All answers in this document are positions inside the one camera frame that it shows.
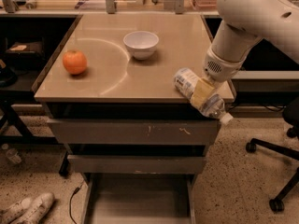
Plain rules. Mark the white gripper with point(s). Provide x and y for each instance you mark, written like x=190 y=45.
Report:
x=219 y=68

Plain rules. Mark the clear plastic water bottle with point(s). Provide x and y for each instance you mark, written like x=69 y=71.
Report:
x=214 y=107

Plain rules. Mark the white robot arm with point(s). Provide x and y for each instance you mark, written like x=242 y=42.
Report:
x=244 y=23

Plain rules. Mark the grey drawer cabinet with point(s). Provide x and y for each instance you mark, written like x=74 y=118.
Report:
x=118 y=86

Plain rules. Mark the open bottom drawer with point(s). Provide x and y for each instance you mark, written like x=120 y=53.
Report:
x=139 y=199

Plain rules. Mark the middle grey drawer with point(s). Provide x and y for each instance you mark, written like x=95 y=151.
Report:
x=137 y=164

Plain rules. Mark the grey drawer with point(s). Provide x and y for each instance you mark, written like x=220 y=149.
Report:
x=134 y=132
x=137 y=164

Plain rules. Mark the top grey drawer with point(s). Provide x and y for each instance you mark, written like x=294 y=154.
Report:
x=134 y=132

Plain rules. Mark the small bottle on floor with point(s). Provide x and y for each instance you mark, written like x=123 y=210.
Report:
x=12 y=154

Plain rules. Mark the white ceramic bowl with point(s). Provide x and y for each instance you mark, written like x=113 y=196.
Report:
x=141 y=44

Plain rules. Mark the orange fruit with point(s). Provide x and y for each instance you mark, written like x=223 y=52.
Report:
x=74 y=62

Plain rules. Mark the black side stand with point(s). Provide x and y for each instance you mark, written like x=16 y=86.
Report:
x=24 y=63

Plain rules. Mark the white sneaker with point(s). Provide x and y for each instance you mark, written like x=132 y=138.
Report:
x=15 y=210
x=36 y=209

